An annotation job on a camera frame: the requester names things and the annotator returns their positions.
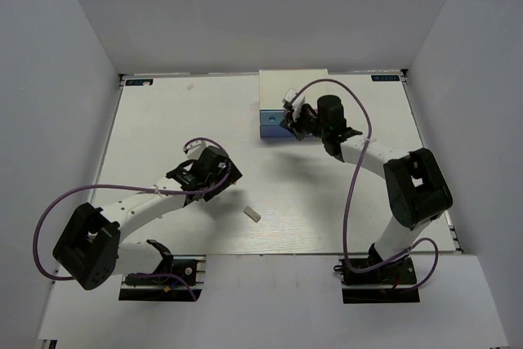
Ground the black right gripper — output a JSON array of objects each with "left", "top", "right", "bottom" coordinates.
[{"left": 281, "top": 105, "right": 329, "bottom": 141}]

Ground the light blue drawer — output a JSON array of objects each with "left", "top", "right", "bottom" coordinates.
[{"left": 259, "top": 110, "right": 285, "bottom": 127}]

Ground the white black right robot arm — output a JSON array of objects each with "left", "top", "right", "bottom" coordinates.
[{"left": 280, "top": 90, "right": 453, "bottom": 283}]

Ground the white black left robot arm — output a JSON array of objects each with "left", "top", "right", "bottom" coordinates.
[{"left": 52, "top": 144, "right": 242, "bottom": 290}]

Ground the lavender blue drawer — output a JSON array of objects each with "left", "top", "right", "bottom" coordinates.
[{"left": 260, "top": 125, "right": 293, "bottom": 139}]

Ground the grey white eraser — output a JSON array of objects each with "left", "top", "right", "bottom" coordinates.
[{"left": 244, "top": 206, "right": 262, "bottom": 222}]

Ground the white drawer cabinet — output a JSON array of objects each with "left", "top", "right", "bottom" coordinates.
[{"left": 258, "top": 69, "right": 329, "bottom": 110}]

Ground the right blue label sticker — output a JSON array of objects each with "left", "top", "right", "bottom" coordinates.
[{"left": 371, "top": 74, "right": 400, "bottom": 82}]

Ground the blue label sticker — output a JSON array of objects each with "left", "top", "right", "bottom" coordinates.
[
  {"left": 124, "top": 78, "right": 154, "bottom": 87},
  {"left": 371, "top": 74, "right": 400, "bottom": 82}
]

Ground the left blue label sticker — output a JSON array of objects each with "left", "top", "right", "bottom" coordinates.
[{"left": 124, "top": 78, "right": 154, "bottom": 87}]

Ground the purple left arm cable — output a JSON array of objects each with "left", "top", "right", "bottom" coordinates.
[{"left": 32, "top": 136, "right": 232, "bottom": 299}]

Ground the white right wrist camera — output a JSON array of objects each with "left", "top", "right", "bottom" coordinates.
[{"left": 282, "top": 88, "right": 305, "bottom": 119}]

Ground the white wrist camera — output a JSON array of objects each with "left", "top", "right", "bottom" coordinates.
[
  {"left": 182, "top": 139, "right": 208, "bottom": 159},
  {"left": 282, "top": 88, "right": 305, "bottom": 119}
]

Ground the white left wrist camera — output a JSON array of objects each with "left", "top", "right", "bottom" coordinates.
[{"left": 182, "top": 139, "right": 208, "bottom": 159}]

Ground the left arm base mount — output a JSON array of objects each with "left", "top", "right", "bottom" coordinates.
[{"left": 118, "top": 256, "right": 206, "bottom": 302}]

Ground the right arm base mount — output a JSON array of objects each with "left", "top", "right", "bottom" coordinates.
[{"left": 333, "top": 257, "right": 420, "bottom": 305}]

